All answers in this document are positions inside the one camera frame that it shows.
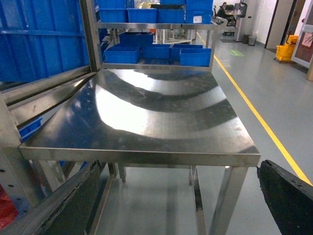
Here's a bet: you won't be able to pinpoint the large blue bin upper shelf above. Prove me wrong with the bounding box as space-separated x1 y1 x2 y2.
0 0 89 82

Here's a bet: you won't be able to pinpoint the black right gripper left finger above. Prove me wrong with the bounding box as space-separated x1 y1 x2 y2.
0 161 102 235

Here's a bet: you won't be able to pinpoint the red bubble wrap bags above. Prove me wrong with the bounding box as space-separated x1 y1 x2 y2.
0 187 19 230

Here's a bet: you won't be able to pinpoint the small stainless steel table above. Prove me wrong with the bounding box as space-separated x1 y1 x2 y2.
20 69 261 235

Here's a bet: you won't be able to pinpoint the yellow mop bucket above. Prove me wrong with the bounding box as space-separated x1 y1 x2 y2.
274 35 299 63

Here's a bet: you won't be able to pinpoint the stainless steel flow rack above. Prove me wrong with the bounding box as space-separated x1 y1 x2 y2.
0 0 100 216

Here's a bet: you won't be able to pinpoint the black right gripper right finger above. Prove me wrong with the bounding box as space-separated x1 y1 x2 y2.
257 160 313 235

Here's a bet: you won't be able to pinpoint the seated person at desk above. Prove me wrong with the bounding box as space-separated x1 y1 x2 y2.
217 2 234 25

